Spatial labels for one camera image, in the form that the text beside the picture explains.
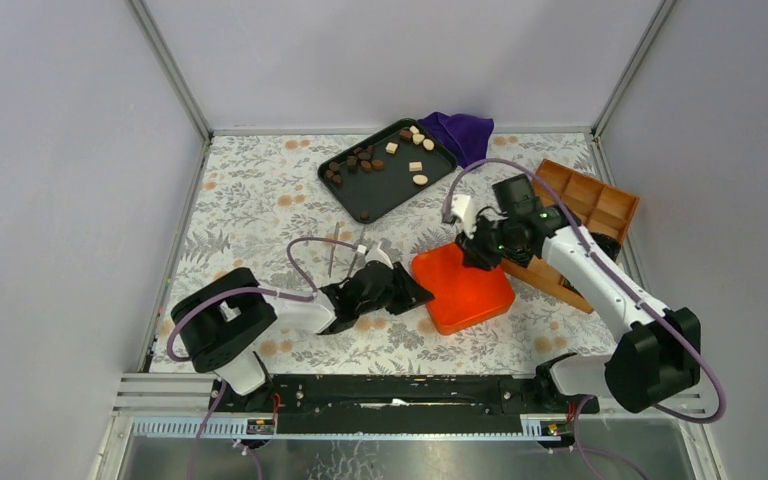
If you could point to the floral table mat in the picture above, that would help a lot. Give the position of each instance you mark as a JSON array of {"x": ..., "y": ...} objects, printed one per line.
[{"x": 261, "y": 206}]

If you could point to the orange box lid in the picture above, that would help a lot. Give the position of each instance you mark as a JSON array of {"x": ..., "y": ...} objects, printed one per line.
[{"x": 441, "y": 271}]

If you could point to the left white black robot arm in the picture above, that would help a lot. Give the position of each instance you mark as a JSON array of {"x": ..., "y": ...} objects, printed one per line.
[{"x": 216, "y": 327}]

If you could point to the purple cloth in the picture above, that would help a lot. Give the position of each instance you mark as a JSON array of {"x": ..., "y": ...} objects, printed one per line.
[{"x": 466, "y": 136}]

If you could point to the black tray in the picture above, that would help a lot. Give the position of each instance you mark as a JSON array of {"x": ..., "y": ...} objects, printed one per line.
[{"x": 374, "y": 176}]

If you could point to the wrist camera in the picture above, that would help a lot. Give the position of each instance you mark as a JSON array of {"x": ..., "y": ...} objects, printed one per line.
[
  {"x": 376, "y": 253},
  {"x": 460, "y": 211}
]

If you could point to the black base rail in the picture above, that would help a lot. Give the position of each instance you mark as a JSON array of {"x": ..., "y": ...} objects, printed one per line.
[{"x": 416, "y": 405}]

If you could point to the white oval chocolate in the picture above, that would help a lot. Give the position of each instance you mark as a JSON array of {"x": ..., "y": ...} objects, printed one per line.
[{"x": 420, "y": 180}]

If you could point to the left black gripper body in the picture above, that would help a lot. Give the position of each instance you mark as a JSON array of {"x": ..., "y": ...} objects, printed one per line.
[{"x": 396, "y": 299}]

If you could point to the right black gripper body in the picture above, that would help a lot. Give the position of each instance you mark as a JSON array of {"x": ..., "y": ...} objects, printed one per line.
[{"x": 489, "y": 243}]

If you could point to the wooden compartment organizer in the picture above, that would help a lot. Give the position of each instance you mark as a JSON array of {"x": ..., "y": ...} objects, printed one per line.
[{"x": 606, "y": 211}]

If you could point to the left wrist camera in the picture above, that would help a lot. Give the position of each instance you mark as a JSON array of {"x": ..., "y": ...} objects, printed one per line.
[{"x": 376, "y": 253}]

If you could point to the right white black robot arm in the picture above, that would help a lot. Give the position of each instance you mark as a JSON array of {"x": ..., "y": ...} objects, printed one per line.
[{"x": 656, "y": 350}]

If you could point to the orange chocolate box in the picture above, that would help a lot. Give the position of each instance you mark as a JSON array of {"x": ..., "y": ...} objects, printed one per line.
[{"x": 453, "y": 314}]

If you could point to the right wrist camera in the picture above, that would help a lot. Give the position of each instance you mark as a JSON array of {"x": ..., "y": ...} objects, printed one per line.
[{"x": 460, "y": 211}]

